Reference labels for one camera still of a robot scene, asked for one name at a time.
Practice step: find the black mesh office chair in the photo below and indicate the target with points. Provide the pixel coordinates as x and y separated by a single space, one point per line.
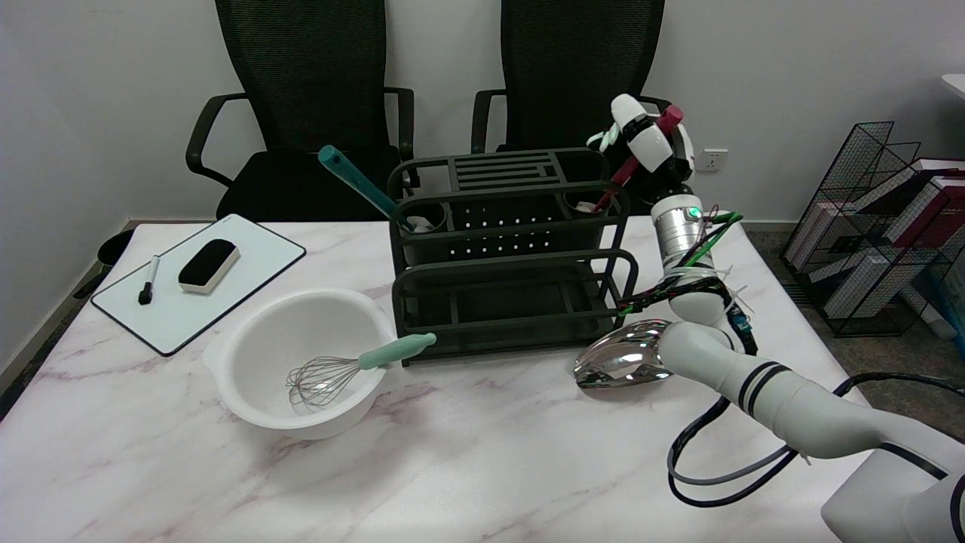
565 68
309 83

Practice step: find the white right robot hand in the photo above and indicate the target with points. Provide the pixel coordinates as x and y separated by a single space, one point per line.
656 154

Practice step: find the dark red book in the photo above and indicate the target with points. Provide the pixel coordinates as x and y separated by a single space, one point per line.
931 207

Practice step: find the black round floor object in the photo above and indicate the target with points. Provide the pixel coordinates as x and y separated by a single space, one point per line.
114 247

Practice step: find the teal sponge bottle brush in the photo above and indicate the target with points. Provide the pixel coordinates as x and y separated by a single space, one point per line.
354 179

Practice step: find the black white board eraser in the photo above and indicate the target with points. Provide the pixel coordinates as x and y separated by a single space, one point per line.
207 264

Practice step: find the white plastic bowl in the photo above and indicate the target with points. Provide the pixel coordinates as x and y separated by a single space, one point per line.
264 362

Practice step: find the black whiteboard marker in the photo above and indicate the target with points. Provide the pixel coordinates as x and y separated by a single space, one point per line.
148 280

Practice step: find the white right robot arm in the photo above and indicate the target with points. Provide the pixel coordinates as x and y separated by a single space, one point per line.
791 400

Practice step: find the dark green dish rack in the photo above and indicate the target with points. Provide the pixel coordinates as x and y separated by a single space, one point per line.
513 302

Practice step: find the small whiteboard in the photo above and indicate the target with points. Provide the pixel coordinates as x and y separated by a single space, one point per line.
241 271

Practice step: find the shiny metal scoop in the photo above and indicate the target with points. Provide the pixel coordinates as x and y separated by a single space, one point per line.
622 358

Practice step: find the pink sponge bottle brush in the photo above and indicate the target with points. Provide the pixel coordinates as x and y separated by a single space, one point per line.
620 177

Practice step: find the white desk corner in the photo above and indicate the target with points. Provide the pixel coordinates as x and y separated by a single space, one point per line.
956 84

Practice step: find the white wall socket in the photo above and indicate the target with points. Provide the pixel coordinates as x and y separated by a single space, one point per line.
712 161

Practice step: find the white book stack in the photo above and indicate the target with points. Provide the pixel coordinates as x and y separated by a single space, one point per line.
856 283

